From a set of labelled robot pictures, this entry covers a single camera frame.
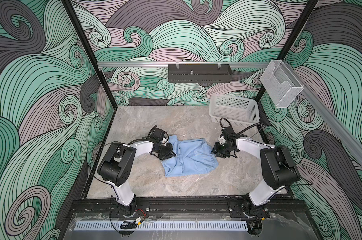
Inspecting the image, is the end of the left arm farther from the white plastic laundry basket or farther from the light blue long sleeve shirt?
the white plastic laundry basket

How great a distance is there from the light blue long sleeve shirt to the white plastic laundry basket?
9.8 inches

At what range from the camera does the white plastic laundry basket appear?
1.13 metres

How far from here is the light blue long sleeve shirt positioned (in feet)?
2.79

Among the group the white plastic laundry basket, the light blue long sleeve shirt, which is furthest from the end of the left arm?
the white plastic laundry basket
